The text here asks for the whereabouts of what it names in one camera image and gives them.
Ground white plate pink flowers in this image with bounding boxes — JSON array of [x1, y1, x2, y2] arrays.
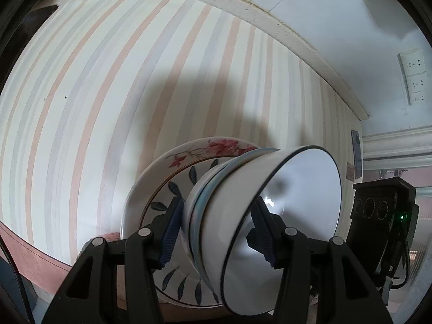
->
[[120, 137, 257, 309]]

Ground blue card on table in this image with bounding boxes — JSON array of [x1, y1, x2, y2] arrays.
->
[[351, 130, 362, 179]]

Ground white bowl red flowers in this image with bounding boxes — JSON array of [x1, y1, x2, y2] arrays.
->
[[181, 157, 234, 271]]

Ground white plate blue stripes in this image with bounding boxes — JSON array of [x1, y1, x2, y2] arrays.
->
[[140, 157, 231, 306]]

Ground white bowl dark rim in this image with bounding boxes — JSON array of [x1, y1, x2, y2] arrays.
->
[[189, 146, 342, 316]]

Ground white bowl blue pattern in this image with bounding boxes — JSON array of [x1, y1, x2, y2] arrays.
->
[[190, 147, 278, 289]]

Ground black camera box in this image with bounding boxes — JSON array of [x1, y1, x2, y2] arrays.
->
[[346, 177, 419, 303]]

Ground small brown card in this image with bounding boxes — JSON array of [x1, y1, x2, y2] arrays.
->
[[346, 162, 355, 182]]

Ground white wall power outlet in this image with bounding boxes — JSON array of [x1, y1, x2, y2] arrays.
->
[[398, 48, 427, 105]]

